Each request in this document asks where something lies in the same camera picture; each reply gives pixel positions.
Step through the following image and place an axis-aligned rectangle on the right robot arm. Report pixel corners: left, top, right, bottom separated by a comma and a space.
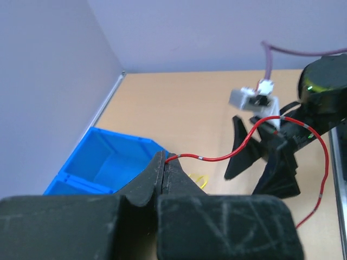
224, 54, 346, 199

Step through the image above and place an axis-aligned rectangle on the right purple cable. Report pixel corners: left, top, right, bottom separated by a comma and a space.
260, 40, 347, 87

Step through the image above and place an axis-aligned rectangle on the aluminium front rail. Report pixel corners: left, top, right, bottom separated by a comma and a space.
327, 124, 347, 236

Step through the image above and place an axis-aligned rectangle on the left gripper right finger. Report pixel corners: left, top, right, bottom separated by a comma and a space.
158, 161, 304, 259

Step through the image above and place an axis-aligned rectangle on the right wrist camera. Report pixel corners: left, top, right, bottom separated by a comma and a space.
229, 79, 280, 118

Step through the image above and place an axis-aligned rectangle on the aluminium table frame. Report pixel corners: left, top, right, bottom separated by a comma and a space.
80, 70, 126, 139

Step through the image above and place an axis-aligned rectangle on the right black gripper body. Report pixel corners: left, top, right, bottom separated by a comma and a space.
250, 101, 346, 156

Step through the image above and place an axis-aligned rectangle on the wire bundle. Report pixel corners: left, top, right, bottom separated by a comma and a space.
188, 173, 210, 189

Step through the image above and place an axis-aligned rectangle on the right blue bin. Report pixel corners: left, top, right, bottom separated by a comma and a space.
60, 127, 164, 192

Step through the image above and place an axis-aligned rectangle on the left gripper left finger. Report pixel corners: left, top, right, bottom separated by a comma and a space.
1, 152, 166, 259

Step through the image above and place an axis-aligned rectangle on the middle blue bin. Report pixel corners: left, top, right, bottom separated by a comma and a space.
43, 175, 113, 196

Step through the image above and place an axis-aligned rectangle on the blue bin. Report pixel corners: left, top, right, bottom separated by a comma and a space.
60, 127, 164, 192
43, 175, 113, 196

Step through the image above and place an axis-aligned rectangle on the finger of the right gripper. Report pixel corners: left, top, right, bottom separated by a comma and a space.
224, 116, 262, 180
253, 127, 300, 199

